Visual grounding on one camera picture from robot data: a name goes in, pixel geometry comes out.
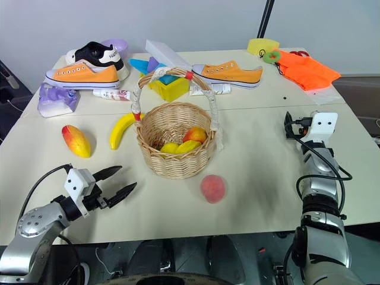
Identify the dark rounded shape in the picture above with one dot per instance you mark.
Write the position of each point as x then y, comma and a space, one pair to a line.
225, 255
151, 255

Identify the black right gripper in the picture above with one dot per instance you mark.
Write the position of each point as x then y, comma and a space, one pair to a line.
299, 130

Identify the pink toy peach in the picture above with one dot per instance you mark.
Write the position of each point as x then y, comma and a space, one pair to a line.
213, 188

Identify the white rectangular box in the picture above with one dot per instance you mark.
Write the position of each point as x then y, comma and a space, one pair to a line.
166, 53

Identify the orange canvas sneaker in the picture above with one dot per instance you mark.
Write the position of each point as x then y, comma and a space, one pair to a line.
86, 75
228, 74

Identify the orange cloth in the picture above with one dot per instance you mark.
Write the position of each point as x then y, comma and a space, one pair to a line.
308, 71

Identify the red orange toy apple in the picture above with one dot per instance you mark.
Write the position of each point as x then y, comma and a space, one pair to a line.
194, 134

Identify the yellow toy lemon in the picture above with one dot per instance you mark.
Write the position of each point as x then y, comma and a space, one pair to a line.
169, 148

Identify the yellow plastic box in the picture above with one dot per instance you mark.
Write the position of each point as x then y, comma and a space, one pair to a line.
173, 89

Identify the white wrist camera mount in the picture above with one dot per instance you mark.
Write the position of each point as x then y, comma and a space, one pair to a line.
77, 185
323, 124

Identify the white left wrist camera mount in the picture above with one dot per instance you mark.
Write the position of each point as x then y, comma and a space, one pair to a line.
77, 185

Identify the teal toy block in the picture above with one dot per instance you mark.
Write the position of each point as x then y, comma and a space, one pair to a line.
168, 80

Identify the dark chair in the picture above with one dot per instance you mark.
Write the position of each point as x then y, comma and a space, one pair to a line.
12, 89

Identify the purple triangular toy block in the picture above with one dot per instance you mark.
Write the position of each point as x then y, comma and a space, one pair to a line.
153, 64

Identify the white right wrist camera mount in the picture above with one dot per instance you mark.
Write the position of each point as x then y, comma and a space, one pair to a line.
323, 124

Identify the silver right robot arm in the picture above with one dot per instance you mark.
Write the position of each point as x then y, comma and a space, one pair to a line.
322, 207

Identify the purple plastic bowl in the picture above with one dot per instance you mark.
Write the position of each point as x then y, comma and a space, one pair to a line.
120, 46

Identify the yellow toy banana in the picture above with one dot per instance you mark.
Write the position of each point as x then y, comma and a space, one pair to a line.
120, 130

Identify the red scissors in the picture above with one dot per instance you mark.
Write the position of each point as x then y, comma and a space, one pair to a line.
300, 53

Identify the yellow sponge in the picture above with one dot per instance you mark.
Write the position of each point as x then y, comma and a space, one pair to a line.
261, 46

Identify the clear plastic bag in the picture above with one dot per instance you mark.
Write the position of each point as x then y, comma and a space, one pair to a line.
329, 95

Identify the black white sneaker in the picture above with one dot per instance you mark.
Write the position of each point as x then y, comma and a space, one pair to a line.
95, 55

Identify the purple tissue pack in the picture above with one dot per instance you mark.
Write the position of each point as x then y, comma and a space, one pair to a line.
56, 99

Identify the blue toy block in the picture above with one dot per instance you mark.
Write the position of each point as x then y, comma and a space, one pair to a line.
138, 64

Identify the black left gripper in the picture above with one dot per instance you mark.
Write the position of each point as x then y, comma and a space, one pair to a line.
96, 199

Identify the red yellow toy mango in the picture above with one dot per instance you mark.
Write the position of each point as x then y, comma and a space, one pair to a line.
76, 141

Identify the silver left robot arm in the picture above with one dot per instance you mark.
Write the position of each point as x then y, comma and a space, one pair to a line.
32, 225

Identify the black tripod pole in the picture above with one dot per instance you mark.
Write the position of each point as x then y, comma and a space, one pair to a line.
265, 17

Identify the white cream tube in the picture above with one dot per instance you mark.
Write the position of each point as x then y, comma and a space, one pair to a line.
219, 88

